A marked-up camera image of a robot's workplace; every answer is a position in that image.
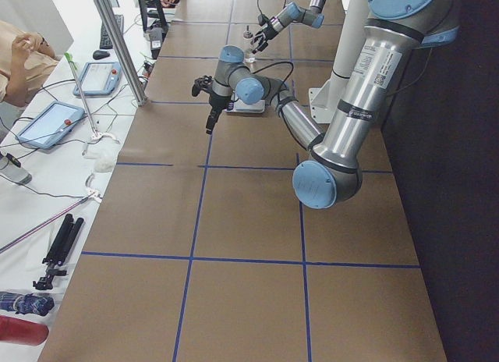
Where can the blue folded umbrella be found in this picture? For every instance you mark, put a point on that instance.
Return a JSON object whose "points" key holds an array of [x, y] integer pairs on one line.
{"points": [[26, 303]]}

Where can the black folded tripod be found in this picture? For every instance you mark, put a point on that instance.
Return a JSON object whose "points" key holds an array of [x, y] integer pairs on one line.
{"points": [[59, 251]]}

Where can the near blue teach pendant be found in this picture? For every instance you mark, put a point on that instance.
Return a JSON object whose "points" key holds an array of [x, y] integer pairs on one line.
{"points": [[51, 125]]}

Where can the glass sauce bottle metal cap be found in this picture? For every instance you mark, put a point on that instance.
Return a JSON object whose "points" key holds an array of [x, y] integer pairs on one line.
{"points": [[249, 56]]}

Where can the grey water bottle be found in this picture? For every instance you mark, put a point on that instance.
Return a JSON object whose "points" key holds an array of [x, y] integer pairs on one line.
{"points": [[13, 170]]}

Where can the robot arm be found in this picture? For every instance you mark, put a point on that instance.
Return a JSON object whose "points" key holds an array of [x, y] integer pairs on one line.
{"points": [[293, 13], [375, 37]]}

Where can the seated person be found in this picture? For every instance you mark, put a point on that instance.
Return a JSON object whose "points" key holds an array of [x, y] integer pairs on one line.
{"points": [[27, 60]]}

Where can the aluminium frame post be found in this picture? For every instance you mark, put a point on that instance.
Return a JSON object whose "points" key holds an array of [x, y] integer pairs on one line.
{"points": [[105, 11]]}

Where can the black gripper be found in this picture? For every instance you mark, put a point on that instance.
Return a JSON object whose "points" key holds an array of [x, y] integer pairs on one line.
{"points": [[266, 31], [216, 102]]}

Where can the digital kitchen scale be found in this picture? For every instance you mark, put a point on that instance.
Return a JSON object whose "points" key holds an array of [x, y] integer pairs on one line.
{"points": [[236, 105]]}

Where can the blue teach pendant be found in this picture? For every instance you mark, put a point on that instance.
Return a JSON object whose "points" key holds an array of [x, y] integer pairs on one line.
{"points": [[51, 125], [100, 79]]}

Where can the long metal rod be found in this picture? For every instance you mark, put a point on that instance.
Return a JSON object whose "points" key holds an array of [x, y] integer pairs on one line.
{"points": [[96, 135]]}

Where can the white crumpled cloth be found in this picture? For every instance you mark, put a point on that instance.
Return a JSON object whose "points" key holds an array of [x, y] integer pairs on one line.
{"points": [[103, 156]]}

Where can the far blue teach pendant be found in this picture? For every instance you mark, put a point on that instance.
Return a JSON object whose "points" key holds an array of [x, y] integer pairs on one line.
{"points": [[100, 79]]}

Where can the black computer mouse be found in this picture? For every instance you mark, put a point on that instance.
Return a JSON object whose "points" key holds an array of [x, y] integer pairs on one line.
{"points": [[100, 54]]}

